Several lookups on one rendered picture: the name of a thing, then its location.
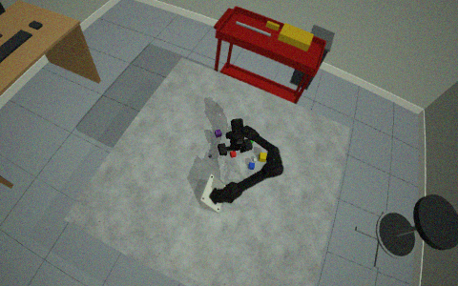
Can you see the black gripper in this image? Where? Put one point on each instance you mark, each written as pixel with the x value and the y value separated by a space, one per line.
pixel 246 146

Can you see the yellow block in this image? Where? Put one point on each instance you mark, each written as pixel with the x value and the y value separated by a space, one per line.
pixel 262 157

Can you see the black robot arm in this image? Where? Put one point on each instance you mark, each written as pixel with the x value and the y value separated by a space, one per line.
pixel 272 168

